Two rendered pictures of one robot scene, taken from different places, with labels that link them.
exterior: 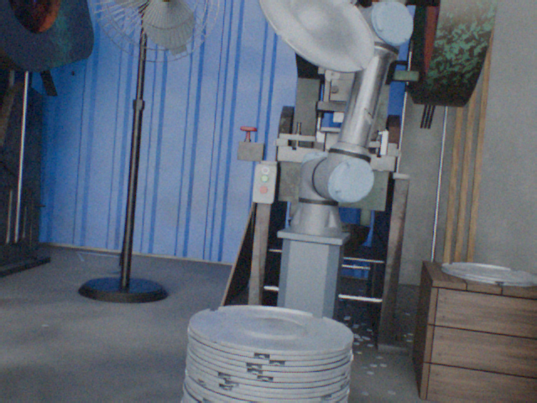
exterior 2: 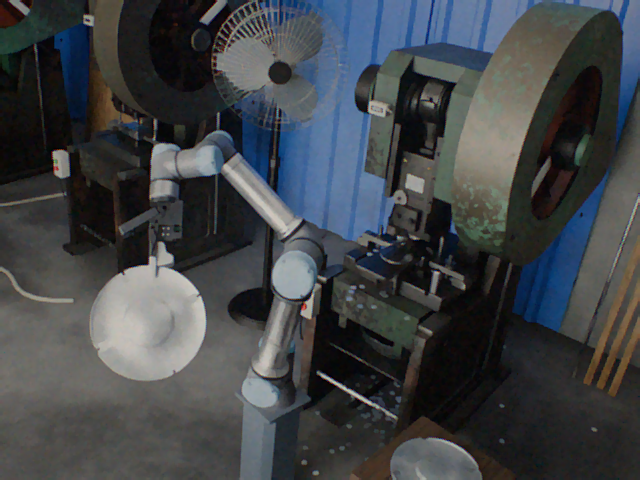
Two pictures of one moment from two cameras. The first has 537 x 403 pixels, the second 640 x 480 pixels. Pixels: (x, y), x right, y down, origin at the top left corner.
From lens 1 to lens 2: 175 cm
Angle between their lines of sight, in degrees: 38
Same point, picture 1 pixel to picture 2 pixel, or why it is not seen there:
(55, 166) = (284, 145)
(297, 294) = (248, 439)
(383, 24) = (277, 282)
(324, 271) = (261, 435)
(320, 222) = not seen: hidden behind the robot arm
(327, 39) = (146, 346)
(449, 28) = (463, 217)
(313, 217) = not seen: hidden behind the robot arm
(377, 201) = (407, 341)
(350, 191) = (255, 400)
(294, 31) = (115, 341)
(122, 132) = (333, 126)
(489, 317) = not seen: outside the picture
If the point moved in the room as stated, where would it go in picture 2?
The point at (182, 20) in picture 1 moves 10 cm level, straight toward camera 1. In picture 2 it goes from (306, 93) to (295, 98)
